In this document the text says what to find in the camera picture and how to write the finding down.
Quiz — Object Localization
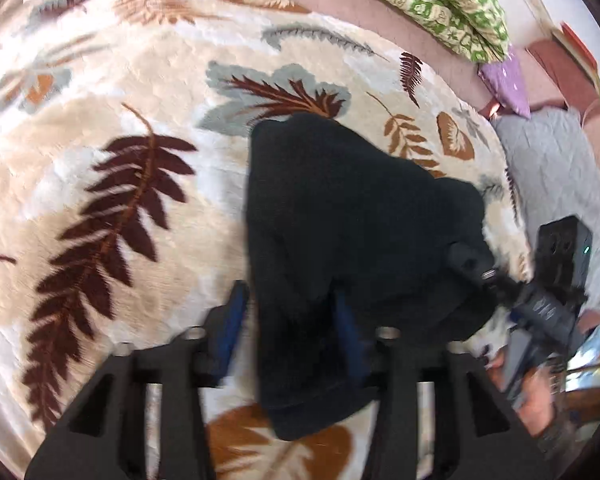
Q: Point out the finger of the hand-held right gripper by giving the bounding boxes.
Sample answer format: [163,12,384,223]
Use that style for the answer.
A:
[447,241,522,307]

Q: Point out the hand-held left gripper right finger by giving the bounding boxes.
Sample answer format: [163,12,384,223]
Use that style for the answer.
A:
[335,289,566,480]

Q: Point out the purple pillow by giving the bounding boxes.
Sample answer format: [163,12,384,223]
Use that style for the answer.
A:
[477,47,532,119]

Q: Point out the leaf print blanket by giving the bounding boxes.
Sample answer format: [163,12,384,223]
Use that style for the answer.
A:
[0,0,531,480]

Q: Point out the red book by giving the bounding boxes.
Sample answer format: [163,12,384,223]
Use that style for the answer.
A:
[550,20,600,97]

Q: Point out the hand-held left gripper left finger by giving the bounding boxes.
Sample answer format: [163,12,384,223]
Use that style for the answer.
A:
[25,280,252,480]

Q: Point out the grey quilted mat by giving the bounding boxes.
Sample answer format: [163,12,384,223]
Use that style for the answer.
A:
[495,107,600,313]

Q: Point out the black pants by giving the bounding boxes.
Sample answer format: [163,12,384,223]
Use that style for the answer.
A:
[242,112,496,442]

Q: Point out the person's right hand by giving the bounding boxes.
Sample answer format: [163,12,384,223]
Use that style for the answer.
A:
[490,350,567,437]

